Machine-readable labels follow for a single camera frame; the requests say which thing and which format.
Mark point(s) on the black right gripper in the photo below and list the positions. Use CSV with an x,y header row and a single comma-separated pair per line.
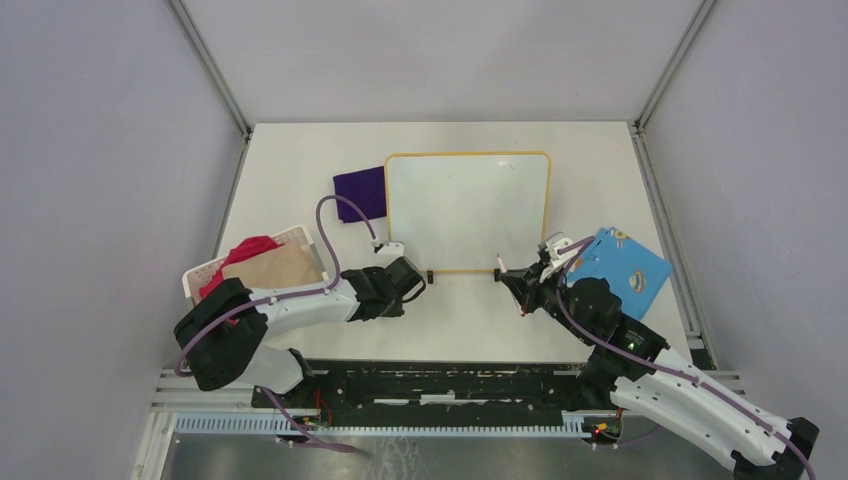
x,y
526,291

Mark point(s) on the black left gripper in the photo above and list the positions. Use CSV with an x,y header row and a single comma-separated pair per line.
x,y
396,308

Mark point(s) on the red capped whiteboard marker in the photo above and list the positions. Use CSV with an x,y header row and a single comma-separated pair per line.
x,y
515,281

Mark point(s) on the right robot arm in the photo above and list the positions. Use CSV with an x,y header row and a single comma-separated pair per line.
x,y
636,369

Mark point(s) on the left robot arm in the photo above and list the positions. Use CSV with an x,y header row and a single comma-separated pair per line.
x,y
223,338

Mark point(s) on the yellow framed whiteboard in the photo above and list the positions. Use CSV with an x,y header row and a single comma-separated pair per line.
x,y
463,212

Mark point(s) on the beige cloth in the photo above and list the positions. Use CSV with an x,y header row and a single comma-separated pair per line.
x,y
286,266

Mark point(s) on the purple cloth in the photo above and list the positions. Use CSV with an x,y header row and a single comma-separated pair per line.
x,y
366,189

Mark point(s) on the blue cartoon print cloth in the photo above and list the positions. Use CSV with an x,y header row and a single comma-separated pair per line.
x,y
634,273

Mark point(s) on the red cloth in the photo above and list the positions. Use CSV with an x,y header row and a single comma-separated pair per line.
x,y
245,250

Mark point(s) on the white plastic basket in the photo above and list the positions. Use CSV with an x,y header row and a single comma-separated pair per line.
x,y
197,277

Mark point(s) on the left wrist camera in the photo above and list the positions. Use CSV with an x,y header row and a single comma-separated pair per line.
x,y
388,249

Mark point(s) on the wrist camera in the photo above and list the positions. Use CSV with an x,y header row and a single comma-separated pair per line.
x,y
556,249
388,249

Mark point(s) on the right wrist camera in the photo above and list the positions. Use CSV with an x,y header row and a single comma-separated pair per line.
x,y
556,249

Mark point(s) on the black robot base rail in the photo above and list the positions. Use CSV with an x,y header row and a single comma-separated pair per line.
x,y
350,393

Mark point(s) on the grey aluminium frame post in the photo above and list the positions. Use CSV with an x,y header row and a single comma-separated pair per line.
x,y
687,40

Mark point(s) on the white slotted cable duct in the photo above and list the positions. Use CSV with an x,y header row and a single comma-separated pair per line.
x,y
276,424

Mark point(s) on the left aluminium frame post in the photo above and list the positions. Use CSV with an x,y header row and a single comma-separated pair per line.
x,y
194,37

